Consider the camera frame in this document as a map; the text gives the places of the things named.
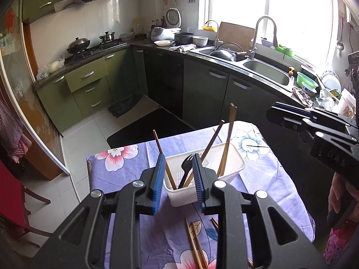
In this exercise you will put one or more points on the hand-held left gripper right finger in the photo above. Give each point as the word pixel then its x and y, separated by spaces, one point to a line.
pixel 198 185

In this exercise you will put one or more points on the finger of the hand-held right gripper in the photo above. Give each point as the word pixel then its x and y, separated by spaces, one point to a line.
pixel 291 109
pixel 283 119

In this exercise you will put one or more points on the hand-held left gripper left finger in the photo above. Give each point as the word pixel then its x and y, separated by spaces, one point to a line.
pixel 158 182

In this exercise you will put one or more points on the black plastic fork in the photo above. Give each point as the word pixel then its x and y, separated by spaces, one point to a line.
pixel 185 164

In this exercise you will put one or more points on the wooden chopstick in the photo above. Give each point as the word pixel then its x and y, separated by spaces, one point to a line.
pixel 200 249
pixel 214 224
pixel 211 140
pixel 193 243
pixel 161 151
pixel 228 137

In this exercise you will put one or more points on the white plastic utensil holder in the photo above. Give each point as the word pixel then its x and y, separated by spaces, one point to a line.
pixel 224 159

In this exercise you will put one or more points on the person's right hand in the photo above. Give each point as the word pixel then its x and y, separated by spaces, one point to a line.
pixel 336 193

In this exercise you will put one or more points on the brown patterned rag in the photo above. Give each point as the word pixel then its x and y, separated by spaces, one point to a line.
pixel 301 96

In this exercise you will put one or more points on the blue patterned bowl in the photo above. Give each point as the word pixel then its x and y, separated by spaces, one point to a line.
pixel 308 89

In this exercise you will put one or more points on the green plastic basin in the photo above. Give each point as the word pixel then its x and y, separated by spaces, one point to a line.
pixel 305 78

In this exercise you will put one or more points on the purple floral tablecloth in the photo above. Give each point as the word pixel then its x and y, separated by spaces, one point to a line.
pixel 123 173

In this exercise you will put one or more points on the crumpled clear plastic bag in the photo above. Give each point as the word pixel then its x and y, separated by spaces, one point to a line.
pixel 326 101

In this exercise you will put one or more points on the yellow soap dispenser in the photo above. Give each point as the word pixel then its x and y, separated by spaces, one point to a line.
pixel 291 71

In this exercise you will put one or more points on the steel double sink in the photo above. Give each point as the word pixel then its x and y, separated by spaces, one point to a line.
pixel 266 70

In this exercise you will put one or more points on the stack of white plates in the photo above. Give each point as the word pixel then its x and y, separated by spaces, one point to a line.
pixel 331 82

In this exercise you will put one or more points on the black floor mat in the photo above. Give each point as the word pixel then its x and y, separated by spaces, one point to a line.
pixel 145 129

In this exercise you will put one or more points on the green plastic basket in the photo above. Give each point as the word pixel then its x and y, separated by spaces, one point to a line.
pixel 284 51

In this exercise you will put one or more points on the purple bowl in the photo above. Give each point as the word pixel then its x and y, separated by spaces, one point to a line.
pixel 267 42

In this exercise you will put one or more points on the hanging steel ladle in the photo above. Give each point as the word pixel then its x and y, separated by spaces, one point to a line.
pixel 339 46

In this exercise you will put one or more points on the dark floor cloth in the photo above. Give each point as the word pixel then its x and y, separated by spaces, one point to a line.
pixel 124 106

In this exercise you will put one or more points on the dark lower cabinets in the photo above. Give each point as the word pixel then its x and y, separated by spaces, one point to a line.
pixel 202 89

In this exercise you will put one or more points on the wooden cutting board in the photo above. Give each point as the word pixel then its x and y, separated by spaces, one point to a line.
pixel 235 33

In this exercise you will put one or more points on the tall steel faucet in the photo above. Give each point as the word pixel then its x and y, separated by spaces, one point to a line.
pixel 265 18

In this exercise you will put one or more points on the kitchen window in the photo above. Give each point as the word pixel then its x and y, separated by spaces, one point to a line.
pixel 294 14

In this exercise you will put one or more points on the small steel faucet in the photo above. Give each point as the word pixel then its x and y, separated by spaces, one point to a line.
pixel 216 39

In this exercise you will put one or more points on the white bowl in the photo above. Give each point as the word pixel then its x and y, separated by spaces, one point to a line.
pixel 200 41

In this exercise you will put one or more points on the yellow sponge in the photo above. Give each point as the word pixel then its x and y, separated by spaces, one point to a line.
pixel 209 28

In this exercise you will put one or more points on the green lower cabinets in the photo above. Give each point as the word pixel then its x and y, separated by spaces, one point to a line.
pixel 84 89

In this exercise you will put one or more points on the green cabinets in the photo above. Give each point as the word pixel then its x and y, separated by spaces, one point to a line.
pixel 84 89
pixel 36 0

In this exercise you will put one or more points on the grey dish cloth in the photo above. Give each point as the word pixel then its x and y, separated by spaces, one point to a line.
pixel 183 48

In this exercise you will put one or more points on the black inner cooker pot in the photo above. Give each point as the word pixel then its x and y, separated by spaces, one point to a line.
pixel 183 39

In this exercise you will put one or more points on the white plate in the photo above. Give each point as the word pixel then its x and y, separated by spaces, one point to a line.
pixel 164 43

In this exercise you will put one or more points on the black gas stove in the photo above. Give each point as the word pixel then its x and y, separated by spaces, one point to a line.
pixel 95 51

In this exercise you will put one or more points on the white rice cooker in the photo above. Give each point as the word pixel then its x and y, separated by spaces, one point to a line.
pixel 162 33

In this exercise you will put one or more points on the red wooden chair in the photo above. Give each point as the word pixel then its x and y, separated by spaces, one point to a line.
pixel 11 201

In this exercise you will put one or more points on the small steel pot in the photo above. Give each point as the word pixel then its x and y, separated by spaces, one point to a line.
pixel 107 37

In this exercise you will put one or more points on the white plastic bag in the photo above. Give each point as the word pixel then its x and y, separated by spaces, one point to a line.
pixel 53 67

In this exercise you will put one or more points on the clear oil bottle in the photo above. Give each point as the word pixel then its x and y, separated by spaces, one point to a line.
pixel 138 28

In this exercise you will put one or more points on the checkered apron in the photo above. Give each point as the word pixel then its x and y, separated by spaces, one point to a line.
pixel 11 129

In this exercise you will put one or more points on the black lidded wok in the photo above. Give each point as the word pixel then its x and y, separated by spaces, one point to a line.
pixel 78 44

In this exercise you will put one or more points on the glass sliding door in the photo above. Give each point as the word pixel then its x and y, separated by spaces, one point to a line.
pixel 25 89

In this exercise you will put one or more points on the green upper cabinets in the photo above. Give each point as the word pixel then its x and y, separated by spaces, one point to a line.
pixel 36 0

